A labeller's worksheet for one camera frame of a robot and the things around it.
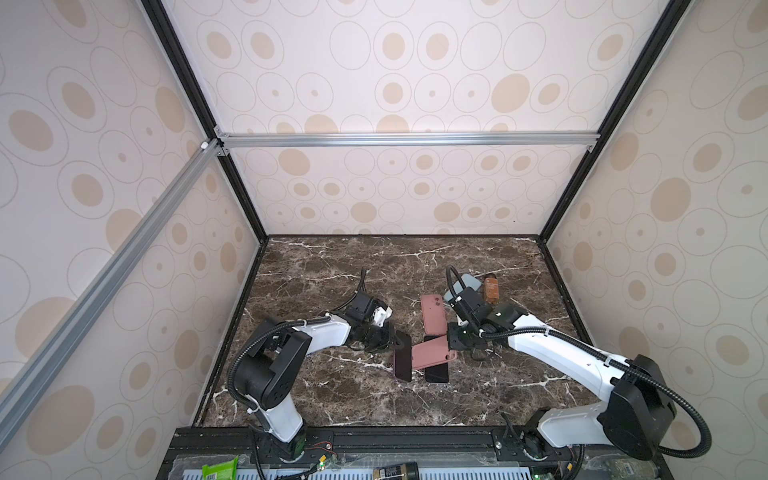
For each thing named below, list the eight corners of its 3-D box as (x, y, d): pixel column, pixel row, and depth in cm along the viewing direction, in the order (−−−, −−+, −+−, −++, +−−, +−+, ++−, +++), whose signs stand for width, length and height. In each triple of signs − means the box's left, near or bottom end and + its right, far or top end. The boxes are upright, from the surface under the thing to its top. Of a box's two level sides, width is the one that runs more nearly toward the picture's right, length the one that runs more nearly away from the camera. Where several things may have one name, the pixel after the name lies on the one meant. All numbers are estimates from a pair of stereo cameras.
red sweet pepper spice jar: (484, 303, 103) (487, 296, 99) (484, 279, 109) (487, 271, 106) (495, 305, 102) (499, 298, 99) (494, 280, 109) (497, 273, 106)
